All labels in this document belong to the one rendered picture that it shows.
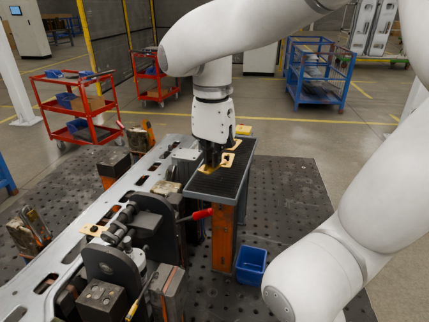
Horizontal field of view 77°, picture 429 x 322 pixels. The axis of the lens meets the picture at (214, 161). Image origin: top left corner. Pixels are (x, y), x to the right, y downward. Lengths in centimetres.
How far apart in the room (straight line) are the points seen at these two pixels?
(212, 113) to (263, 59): 659
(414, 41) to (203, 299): 93
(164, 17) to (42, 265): 772
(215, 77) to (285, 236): 85
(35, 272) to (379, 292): 189
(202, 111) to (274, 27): 26
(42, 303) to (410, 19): 78
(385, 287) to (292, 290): 177
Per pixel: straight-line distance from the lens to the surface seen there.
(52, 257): 85
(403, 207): 35
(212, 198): 66
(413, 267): 243
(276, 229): 127
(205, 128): 62
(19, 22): 1126
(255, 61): 717
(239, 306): 102
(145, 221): 62
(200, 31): 46
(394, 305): 214
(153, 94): 481
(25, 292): 81
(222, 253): 100
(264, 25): 43
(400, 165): 34
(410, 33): 27
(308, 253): 48
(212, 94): 57
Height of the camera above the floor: 157
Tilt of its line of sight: 30 degrees down
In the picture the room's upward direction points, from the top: straight up
